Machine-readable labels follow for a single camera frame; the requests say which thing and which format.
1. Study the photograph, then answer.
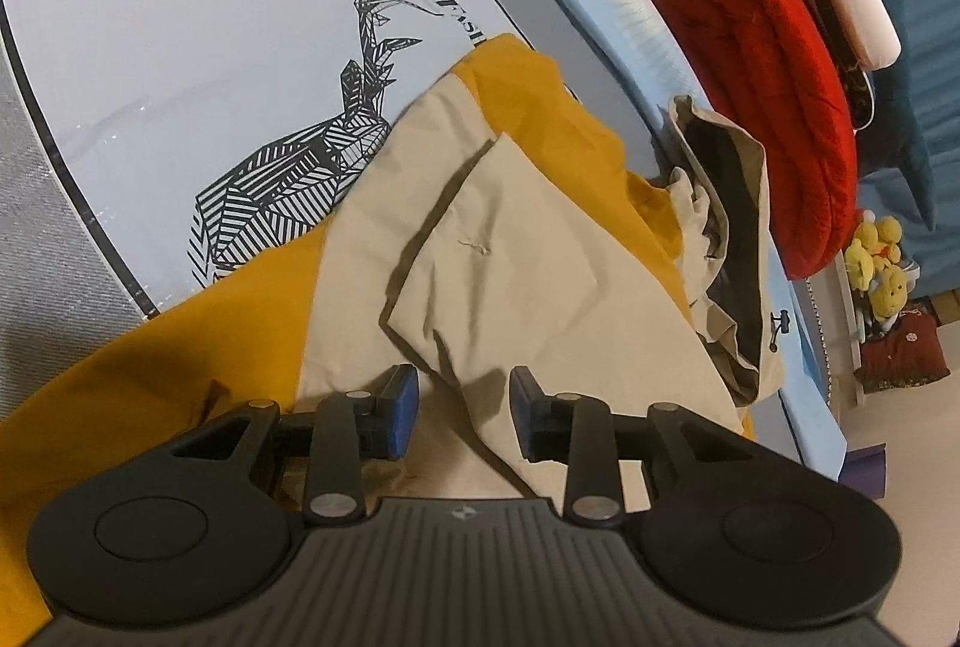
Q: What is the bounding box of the white window ledge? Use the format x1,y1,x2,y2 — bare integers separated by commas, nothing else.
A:
807,255,865,409

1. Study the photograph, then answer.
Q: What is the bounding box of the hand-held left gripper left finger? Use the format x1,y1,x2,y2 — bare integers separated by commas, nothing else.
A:
169,364,421,529

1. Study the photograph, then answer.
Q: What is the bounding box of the teal cloth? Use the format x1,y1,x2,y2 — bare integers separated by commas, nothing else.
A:
816,0,938,237

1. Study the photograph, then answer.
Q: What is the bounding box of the pile of yellow plush toys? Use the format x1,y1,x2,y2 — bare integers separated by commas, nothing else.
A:
843,210,914,342

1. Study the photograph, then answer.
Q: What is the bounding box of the blue curtain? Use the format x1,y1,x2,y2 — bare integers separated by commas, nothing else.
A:
855,0,960,237

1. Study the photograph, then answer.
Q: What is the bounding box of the red knitted blanket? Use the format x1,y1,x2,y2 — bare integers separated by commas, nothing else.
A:
638,0,860,280

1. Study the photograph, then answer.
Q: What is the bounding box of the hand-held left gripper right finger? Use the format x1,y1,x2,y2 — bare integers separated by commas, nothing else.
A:
508,365,760,529

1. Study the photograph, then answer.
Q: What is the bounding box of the yellow and beige jacket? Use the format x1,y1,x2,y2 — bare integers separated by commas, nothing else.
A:
0,32,790,622

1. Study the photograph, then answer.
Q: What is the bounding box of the purple box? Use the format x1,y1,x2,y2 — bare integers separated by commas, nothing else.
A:
841,443,887,499

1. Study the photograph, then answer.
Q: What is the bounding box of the red patterned bag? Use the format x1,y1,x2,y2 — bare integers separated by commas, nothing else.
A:
853,308,953,394

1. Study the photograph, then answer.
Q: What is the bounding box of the deer print bed sheet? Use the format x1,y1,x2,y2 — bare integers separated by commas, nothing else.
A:
0,0,662,319

